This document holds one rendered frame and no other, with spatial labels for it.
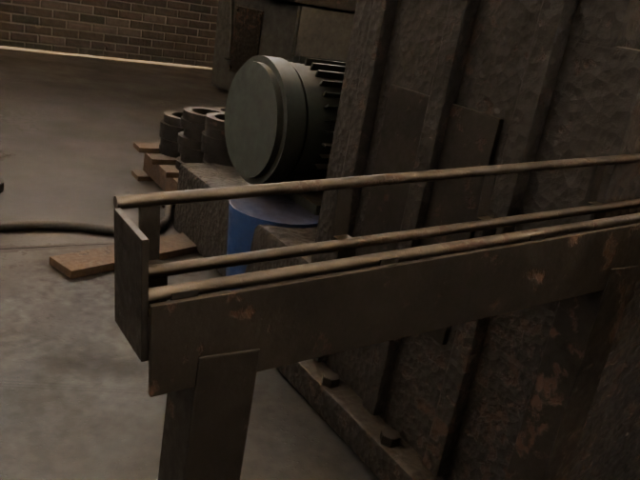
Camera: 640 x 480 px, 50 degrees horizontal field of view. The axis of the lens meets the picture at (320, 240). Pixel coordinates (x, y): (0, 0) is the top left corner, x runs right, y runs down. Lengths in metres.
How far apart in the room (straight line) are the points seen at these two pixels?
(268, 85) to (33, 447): 1.12
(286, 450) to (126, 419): 0.33
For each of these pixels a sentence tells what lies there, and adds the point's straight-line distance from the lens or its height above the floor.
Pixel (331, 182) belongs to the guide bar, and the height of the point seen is 0.69.
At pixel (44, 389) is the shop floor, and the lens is 1.60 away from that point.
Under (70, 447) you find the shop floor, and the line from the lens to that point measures 1.44.
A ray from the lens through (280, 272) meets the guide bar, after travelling 0.61.
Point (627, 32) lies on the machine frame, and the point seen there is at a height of 0.89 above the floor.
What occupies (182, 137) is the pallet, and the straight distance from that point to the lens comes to 2.74.
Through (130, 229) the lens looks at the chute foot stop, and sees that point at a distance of 0.57.
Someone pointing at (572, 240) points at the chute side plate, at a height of 0.65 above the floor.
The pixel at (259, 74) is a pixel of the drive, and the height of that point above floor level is 0.63.
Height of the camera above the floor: 0.87
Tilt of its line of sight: 19 degrees down
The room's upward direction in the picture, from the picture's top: 10 degrees clockwise
